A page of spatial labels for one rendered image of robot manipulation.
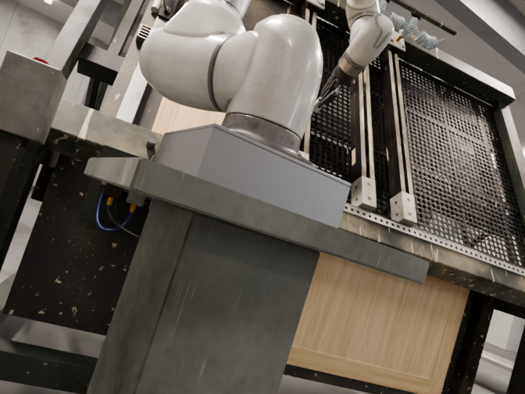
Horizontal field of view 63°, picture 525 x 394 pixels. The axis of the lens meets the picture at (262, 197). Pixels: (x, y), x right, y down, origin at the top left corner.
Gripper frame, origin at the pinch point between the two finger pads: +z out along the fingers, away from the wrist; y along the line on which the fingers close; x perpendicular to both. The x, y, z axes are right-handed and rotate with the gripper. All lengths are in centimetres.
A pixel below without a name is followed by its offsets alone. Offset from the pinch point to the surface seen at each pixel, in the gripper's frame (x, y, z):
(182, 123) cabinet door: 48, -28, 7
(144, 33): 70, 5, 6
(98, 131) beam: 70, -46, 3
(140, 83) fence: 64, -20, 4
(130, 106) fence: 64, -31, 4
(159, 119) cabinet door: 55, -30, 7
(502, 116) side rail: -120, 59, 4
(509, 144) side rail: -120, 39, 5
